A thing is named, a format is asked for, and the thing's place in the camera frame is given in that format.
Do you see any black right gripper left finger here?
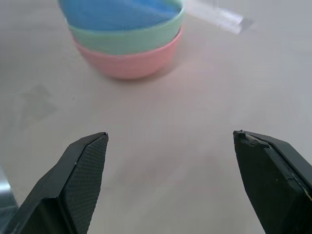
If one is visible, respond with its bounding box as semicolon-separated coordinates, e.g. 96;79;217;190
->
0;132;109;234

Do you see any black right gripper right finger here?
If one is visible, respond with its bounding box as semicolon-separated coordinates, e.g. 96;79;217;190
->
233;130;312;234

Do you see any pink bowl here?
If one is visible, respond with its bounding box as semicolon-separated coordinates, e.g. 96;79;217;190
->
73;26;182;79

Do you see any green bowl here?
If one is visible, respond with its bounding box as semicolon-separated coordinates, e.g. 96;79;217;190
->
66;5;185;56

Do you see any blue bowl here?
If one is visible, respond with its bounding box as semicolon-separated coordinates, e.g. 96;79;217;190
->
57;0;183;32

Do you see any silver metal object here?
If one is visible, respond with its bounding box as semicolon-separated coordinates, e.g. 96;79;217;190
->
0;165;18;220

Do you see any clear plastic strip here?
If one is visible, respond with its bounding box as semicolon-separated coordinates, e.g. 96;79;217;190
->
186;0;257;35

